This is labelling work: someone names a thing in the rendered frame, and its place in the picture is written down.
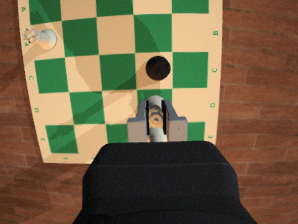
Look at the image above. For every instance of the green and cream chessboard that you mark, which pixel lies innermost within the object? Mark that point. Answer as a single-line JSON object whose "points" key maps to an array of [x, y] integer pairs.
{"points": [[84, 89]]}

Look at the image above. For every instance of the black chess piece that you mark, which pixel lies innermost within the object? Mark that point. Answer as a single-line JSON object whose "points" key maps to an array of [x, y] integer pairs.
{"points": [[159, 68]]}

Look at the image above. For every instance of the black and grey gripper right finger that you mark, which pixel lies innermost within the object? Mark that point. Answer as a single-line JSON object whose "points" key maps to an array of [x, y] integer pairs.
{"points": [[174, 127]]}

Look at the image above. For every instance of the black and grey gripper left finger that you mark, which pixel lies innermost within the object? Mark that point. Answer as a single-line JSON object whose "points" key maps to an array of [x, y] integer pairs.
{"points": [[138, 127]]}

